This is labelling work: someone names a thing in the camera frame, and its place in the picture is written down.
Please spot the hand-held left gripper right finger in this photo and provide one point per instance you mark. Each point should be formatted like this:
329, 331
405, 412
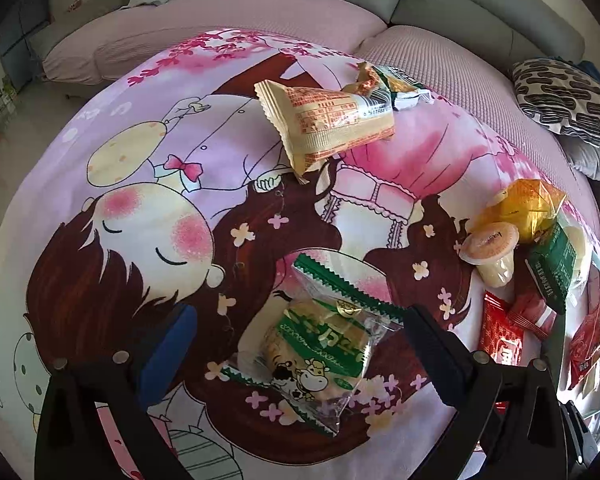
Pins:
430, 350

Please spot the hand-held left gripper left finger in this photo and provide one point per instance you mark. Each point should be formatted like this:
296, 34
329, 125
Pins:
167, 350

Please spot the long red snack packet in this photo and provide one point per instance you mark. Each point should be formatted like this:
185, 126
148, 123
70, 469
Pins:
500, 335

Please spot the red striped snack packet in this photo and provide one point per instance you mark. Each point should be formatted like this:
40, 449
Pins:
530, 317

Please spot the clear green-trimmed pastry packet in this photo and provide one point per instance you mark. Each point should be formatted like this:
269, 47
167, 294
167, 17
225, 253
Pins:
320, 350

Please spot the jelly cup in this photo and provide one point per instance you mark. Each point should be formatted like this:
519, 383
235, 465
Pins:
490, 250

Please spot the teal-edged white tray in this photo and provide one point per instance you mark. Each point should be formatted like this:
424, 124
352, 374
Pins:
555, 332

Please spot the dark green snack packet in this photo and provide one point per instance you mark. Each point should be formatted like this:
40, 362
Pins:
555, 265

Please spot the red gold candy packet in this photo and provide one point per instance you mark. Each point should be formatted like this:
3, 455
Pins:
587, 345

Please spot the yellow snack packet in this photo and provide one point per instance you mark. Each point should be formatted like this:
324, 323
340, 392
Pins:
530, 205

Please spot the pale bun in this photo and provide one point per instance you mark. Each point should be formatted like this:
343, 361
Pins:
581, 250

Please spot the beige orange snack packet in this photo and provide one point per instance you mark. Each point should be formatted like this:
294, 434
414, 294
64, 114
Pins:
325, 120

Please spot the green white chips packet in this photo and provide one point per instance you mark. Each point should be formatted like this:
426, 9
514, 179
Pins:
395, 90

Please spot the printed cartoon blanket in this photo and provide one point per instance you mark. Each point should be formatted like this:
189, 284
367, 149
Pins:
130, 160

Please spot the grey pillow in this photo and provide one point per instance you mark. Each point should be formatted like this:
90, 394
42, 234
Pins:
595, 160

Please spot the black white patterned pillow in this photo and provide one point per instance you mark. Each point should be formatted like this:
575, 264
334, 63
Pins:
565, 95

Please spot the blue cloth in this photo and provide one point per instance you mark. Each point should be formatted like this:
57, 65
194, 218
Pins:
590, 72

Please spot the pink sofa cover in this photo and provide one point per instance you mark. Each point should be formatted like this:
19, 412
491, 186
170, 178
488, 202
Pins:
230, 15

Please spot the grey sofa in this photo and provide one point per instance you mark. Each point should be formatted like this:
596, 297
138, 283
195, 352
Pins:
460, 0

